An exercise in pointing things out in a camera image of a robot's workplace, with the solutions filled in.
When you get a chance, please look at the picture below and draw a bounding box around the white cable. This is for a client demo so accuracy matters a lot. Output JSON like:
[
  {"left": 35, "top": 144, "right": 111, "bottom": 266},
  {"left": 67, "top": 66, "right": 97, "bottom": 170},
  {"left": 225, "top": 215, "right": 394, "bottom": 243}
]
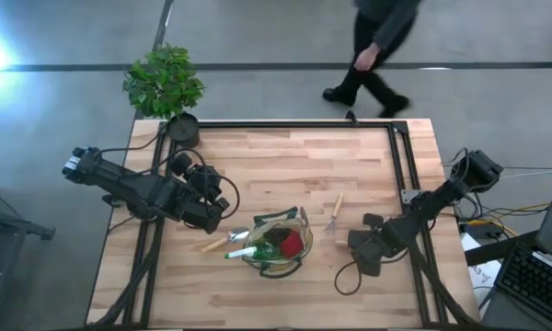
[{"left": 500, "top": 169, "right": 552, "bottom": 181}]

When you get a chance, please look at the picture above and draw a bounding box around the black laptop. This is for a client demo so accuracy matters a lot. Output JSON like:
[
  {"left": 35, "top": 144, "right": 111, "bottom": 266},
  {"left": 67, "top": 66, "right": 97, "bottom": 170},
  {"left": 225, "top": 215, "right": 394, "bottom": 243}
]
[{"left": 480, "top": 158, "right": 552, "bottom": 331}]

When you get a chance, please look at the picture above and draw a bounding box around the green leafy plant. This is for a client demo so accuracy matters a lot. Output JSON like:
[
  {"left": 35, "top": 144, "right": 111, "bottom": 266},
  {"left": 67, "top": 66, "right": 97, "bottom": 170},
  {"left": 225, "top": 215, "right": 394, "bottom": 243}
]
[{"left": 121, "top": 42, "right": 207, "bottom": 121}]

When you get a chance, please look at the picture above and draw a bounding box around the grey metal plate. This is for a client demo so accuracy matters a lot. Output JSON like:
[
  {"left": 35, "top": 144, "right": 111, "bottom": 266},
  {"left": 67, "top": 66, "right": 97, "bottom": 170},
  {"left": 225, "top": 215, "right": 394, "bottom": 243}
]
[{"left": 400, "top": 188, "right": 424, "bottom": 204}]

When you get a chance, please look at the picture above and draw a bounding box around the yellow cable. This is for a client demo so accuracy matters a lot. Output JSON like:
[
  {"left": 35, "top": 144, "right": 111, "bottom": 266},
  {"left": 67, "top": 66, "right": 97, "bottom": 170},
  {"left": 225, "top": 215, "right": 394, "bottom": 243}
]
[{"left": 459, "top": 201, "right": 551, "bottom": 231}]

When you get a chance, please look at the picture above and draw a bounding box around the black table clamp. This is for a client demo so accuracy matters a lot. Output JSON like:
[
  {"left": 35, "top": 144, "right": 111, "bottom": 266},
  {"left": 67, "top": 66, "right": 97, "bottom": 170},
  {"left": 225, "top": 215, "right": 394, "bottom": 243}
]
[{"left": 101, "top": 192, "right": 126, "bottom": 209}]

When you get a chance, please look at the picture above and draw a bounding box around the black plant pot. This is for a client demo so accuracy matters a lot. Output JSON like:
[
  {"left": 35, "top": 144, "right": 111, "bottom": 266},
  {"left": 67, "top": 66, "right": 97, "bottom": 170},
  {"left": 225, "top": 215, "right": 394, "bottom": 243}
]
[{"left": 164, "top": 112, "right": 201, "bottom": 150}]

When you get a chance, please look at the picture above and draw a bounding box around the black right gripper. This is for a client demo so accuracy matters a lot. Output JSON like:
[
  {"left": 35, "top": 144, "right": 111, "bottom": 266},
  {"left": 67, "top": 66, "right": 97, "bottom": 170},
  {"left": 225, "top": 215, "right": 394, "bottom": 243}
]
[{"left": 348, "top": 212, "right": 397, "bottom": 278}]

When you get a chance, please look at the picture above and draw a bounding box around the person's hand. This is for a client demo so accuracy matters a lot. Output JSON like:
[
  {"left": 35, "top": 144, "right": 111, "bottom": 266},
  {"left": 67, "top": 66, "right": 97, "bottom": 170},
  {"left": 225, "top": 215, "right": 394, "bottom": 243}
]
[{"left": 352, "top": 42, "right": 382, "bottom": 73}]

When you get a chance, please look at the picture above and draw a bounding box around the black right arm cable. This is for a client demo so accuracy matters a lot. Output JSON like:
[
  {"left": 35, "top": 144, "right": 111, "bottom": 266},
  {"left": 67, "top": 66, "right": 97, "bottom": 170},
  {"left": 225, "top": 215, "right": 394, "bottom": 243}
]
[{"left": 333, "top": 259, "right": 365, "bottom": 296}]

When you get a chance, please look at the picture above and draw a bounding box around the hand rake wooden handle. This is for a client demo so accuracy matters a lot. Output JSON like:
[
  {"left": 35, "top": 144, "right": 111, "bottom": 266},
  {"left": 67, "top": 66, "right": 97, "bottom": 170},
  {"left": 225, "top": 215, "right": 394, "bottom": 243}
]
[{"left": 324, "top": 191, "right": 346, "bottom": 234}]

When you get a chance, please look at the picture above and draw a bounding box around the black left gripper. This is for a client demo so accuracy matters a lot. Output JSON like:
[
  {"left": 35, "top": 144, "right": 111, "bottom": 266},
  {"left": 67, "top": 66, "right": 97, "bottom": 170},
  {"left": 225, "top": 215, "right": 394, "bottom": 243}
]
[{"left": 170, "top": 152, "right": 231, "bottom": 234}]

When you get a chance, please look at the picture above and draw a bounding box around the white paper sheet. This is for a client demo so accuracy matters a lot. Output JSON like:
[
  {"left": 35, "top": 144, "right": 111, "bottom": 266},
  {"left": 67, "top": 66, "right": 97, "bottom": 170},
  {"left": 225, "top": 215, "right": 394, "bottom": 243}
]
[{"left": 459, "top": 232, "right": 502, "bottom": 304}]

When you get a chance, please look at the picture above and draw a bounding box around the person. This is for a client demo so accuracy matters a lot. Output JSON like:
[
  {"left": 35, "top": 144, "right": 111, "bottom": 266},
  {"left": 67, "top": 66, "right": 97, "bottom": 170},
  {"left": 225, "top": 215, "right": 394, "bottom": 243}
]
[{"left": 321, "top": 0, "right": 424, "bottom": 120}]

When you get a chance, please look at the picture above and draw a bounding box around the beige green gardening bag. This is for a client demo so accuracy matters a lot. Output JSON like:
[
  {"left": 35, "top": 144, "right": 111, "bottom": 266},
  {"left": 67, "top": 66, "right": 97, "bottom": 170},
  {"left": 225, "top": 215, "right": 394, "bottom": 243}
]
[{"left": 241, "top": 205, "right": 315, "bottom": 280}]

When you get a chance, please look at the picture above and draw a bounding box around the black table frame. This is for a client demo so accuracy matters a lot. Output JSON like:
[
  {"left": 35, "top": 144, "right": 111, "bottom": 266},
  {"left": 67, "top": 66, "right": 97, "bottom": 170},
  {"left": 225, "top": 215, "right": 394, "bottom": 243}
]
[{"left": 91, "top": 120, "right": 482, "bottom": 328}]

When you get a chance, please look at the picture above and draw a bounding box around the black stand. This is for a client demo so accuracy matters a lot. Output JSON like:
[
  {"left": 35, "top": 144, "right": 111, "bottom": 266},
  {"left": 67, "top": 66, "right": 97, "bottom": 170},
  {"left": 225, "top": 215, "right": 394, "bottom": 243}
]
[{"left": 0, "top": 181, "right": 56, "bottom": 331}]

